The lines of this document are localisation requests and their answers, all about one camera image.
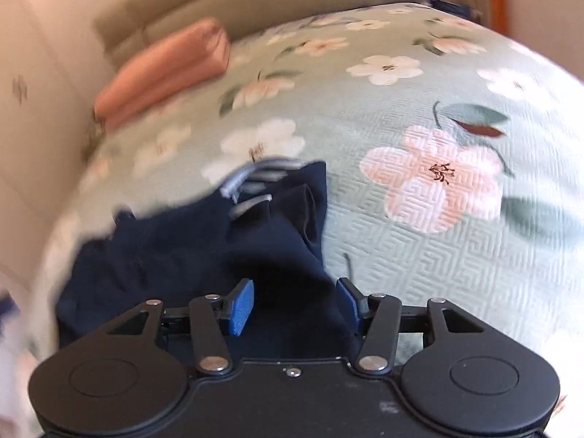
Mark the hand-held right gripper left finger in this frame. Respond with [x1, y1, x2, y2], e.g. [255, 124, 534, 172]
[106, 278, 255, 373]

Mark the navy striped zip hoodie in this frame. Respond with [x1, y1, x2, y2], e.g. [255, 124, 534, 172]
[55, 157, 366, 361]

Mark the dark bag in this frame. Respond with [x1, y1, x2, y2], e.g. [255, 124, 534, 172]
[420, 0, 480, 21]

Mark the floral green bedspread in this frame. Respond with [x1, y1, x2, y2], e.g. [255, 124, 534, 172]
[32, 2, 584, 420]

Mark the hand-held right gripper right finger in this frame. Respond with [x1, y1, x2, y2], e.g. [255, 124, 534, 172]
[336, 277, 487, 373]

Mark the folded pink blanket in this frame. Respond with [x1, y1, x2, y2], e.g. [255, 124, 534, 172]
[93, 17, 231, 131]

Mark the white wardrobe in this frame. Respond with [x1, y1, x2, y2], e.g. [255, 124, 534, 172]
[0, 0, 115, 284]

